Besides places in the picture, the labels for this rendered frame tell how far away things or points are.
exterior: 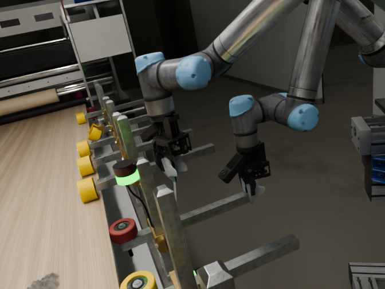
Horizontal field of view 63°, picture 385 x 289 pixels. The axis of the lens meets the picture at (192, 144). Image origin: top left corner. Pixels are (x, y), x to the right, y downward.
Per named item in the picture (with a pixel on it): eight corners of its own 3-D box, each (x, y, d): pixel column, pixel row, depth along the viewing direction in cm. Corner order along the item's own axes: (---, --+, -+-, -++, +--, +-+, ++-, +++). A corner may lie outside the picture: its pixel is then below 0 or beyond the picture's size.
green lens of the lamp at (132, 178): (137, 172, 88) (134, 165, 87) (141, 180, 82) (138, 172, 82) (116, 179, 86) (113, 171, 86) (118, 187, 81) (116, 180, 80)
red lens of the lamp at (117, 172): (134, 164, 87) (132, 156, 86) (138, 171, 82) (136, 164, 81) (113, 171, 85) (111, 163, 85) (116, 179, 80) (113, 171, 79)
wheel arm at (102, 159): (191, 134, 148) (189, 127, 147) (193, 136, 145) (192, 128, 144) (85, 167, 136) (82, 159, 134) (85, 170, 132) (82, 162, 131)
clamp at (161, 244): (164, 225, 103) (161, 213, 101) (176, 249, 91) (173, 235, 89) (148, 231, 101) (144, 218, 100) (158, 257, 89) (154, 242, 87)
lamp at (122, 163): (151, 221, 94) (132, 156, 86) (156, 231, 89) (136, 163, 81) (132, 228, 92) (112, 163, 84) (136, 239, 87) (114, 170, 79)
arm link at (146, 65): (150, 55, 72) (126, 59, 78) (161, 101, 76) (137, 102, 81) (171, 49, 78) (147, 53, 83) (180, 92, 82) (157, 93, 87)
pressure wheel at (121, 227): (141, 243, 101) (132, 213, 96) (146, 258, 93) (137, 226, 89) (117, 252, 98) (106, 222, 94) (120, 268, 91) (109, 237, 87)
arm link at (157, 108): (138, 101, 83) (163, 92, 87) (142, 117, 84) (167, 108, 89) (154, 102, 77) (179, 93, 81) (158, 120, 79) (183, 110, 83)
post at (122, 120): (158, 229, 123) (125, 113, 106) (160, 234, 120) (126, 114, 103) (149, 232, 122) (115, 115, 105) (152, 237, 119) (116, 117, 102)
